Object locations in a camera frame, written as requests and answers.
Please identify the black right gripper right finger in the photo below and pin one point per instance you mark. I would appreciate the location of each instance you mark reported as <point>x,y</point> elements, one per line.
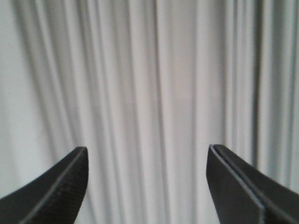
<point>243,195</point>

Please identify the light grey curtain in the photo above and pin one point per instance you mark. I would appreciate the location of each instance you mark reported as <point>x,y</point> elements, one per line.
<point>147,86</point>

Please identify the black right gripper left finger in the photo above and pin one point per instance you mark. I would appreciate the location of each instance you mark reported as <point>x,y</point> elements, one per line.
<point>55,197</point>

